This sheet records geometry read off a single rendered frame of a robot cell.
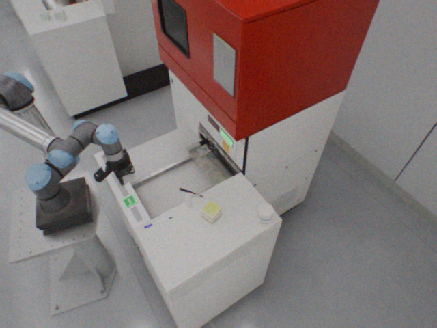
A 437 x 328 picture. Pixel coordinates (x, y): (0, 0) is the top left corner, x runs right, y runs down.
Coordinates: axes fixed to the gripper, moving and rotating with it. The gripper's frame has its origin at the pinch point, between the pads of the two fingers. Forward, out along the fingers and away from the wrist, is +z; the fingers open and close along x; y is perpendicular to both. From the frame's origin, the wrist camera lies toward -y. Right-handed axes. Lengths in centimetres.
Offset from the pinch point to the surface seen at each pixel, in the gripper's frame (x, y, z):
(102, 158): 35.0, -1.0, 14.8
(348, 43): -15, 116, -43
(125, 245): 32, -10, 111
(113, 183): 15.0, -1.9, 14.6
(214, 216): -33.4, 29.9, 7.9
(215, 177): -5, 48, 23
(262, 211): -45, 49, 5
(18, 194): 48, -48, 29
